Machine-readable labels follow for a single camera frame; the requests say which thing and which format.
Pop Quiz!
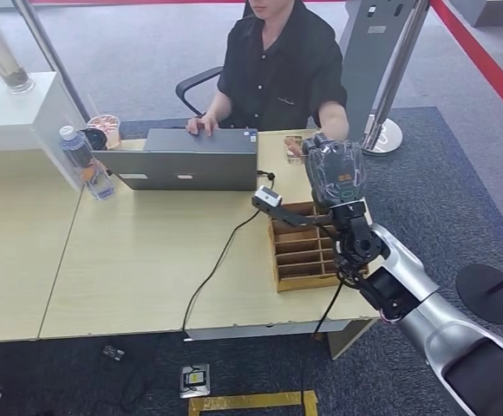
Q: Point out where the person's left hand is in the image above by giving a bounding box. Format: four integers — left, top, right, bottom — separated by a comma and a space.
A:
283, 138, 307, 158

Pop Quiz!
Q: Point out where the grey metal slanted pole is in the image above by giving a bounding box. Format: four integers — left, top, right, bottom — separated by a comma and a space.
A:
11, 0, 91, 123

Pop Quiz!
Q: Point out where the wooden card organizer tray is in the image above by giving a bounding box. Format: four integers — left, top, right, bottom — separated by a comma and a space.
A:
267, 200, 372, 293

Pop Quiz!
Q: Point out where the light wood desk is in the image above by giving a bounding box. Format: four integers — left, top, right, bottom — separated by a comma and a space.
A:
39, 128, 381, 361
0, 149, 83, 346

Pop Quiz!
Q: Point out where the black round stanchion base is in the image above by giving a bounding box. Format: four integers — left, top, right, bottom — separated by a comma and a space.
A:
455, 263, 503, 326

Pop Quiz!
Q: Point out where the grey laptop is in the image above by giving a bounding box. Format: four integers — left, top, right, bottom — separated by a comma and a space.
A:
93, 127, 259, 192

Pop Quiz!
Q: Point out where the chrome stanchion pole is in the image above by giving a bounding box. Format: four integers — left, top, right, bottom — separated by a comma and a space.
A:
360, 0, 431, 157

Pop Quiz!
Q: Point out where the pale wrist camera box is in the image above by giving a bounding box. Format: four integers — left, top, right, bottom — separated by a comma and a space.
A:
251, 185, 283, 217

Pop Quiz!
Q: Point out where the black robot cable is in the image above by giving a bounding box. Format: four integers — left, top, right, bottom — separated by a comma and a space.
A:
311, 278, 346, 338

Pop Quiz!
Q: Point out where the person's right hand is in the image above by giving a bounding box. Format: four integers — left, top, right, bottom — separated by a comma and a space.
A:
185, 114, 220, 139

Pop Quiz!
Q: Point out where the glass tea bottle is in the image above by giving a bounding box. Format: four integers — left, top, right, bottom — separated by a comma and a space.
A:
0, 0, 36, 95

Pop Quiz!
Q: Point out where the metal floor socket box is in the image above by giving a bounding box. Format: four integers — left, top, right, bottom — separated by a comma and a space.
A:
179, 363, 211, 400

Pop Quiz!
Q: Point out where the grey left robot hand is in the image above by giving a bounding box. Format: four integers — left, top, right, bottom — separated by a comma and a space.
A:
302, 133, 368, 210

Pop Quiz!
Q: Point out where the black laptop power cable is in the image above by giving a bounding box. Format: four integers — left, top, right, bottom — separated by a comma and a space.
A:
181, 170, 276, 338

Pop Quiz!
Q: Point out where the clear plastic water bottle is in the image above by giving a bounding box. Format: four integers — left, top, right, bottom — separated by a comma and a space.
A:
58, 125, 116, 202

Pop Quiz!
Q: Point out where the black round cup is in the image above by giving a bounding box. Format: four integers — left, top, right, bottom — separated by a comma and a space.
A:
80, 127, 109, 153

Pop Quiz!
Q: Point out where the black office chair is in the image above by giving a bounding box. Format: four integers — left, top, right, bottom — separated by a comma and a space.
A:
175, 0, 255, 117

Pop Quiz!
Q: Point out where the grey platform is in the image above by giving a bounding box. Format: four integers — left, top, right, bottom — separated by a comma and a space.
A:
448, 0, 503, 29

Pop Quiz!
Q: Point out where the dark grey carpet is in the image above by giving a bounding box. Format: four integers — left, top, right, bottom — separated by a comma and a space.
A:
0, 106, 503, 416

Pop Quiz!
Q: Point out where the yellow floor tape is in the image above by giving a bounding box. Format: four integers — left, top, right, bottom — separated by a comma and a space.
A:
188, 390, 319, 416

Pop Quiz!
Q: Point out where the grey kiosk stand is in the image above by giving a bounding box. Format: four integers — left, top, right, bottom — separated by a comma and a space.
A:
339, 0, 418, 142

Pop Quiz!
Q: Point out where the white desk shelf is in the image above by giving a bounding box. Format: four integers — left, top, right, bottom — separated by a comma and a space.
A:
0, 71, 88, 194

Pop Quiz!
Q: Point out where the person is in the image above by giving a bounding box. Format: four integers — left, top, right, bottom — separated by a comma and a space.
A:
185, 0, 350, 159

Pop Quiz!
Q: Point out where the clear plastic drink cup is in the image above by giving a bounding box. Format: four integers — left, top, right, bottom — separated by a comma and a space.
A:
86, 114, 122, 151

